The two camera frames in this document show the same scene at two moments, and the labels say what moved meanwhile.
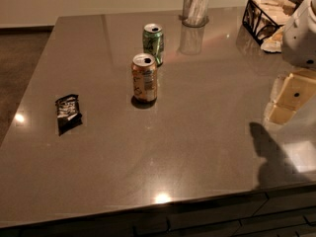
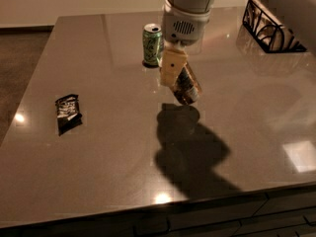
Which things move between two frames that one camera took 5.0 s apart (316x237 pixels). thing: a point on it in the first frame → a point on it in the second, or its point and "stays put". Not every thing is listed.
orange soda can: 144,69 → 188,88
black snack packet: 68,116 stays put
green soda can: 153,41 stays put
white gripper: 300,39 → 185,30
